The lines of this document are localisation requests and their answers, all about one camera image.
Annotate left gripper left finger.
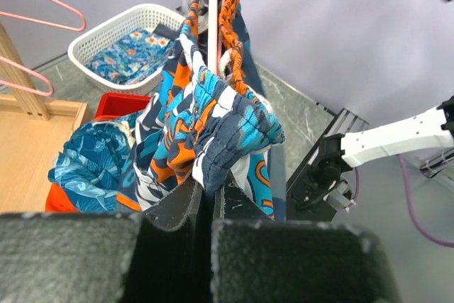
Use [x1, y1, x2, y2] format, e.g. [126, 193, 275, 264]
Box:
[1, 179, 202, 302]

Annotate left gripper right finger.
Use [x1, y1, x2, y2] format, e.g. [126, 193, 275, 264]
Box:
[211, 180, 402, 302]

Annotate orange blue patterned shorts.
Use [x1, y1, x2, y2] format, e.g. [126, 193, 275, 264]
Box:
[116, 0, 285, 218]

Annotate pink wire hanger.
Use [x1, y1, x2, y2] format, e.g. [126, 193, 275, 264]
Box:
[1, 56, 55, 97]
[207, 0, 225, 74]
[1, 0, 87, 33]

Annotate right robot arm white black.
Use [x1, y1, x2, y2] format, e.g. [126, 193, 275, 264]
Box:
[287, 97, 453, 219]

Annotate blue floral shorts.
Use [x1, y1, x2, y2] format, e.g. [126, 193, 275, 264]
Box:
[45, 111, 141, 213]

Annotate red plastic tray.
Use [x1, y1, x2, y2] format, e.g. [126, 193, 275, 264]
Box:
[94, 92, 150, 120]

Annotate wooden clothes rack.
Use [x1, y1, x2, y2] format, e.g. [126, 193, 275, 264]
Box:
[1, 28, 92, 213]

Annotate blue floral cloth in basket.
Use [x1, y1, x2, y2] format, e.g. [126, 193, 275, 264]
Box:
[86, 29, 175, 85]

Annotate dark denim cloth in basket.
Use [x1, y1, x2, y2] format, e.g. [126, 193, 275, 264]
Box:
[153, 23, 179, 40]

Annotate white plastic basket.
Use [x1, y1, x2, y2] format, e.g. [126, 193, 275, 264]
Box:
[67, 4, 184, 96]

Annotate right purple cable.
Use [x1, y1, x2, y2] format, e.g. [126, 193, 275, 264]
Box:
[349, 153, 454, 248]

